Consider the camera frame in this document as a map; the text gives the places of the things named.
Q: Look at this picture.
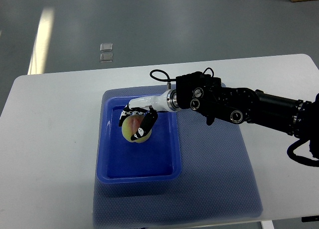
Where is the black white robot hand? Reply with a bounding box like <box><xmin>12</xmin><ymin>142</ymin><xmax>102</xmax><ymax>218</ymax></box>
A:
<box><xmin>119</xmin><ymin>90</ymin><xmax>173</xmax><ymax>141</ymax></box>

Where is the yellow red peach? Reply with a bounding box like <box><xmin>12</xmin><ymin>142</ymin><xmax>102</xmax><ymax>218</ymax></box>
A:
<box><xmin>122</xmin><ymin>115</ymin><xmax>152</xmax><ymax>143</ymax></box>

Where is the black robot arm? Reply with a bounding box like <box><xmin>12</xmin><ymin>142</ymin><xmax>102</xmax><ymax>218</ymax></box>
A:
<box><xmin>164</xmin><ymin>71</ymin><xmax>319</xmax><ymax>167</ymax></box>

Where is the lower metal floor plate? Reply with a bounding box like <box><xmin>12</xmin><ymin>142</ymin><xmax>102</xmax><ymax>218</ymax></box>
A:
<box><xmin>99</xmin><ymin>52</ymin><xmax>113</xmax><ymax>62</ymax></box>

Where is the metal floor plate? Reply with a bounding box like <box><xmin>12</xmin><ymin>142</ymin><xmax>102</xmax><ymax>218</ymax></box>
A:
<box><xmin>99</xmin><ymin>52</ymin><xmax>113</xmax><ymax>62</ymax></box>
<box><xmin>100</xmin><ymin>42</ymin><xmax>113</xmax><ymax>52</ymax></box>

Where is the upper metal floor plate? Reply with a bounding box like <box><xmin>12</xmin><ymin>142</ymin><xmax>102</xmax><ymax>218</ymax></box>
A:
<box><xmin>100</xmin><ymin>42</ymin><xmax>113</xmax><ymax>52</ymax></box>

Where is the blue plastic tray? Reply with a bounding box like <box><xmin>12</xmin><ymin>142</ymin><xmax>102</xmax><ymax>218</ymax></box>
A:
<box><xmin>96</xmin><ymin>97</ymin><xmax>181</xmax><ymax>185</ymax></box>

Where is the blue grey textured mat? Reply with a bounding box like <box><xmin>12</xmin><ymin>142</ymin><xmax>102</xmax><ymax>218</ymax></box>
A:
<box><xmin>93</xmin><ymin>85</ymin><xmax>263</xmax><ymax>229</ymax></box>

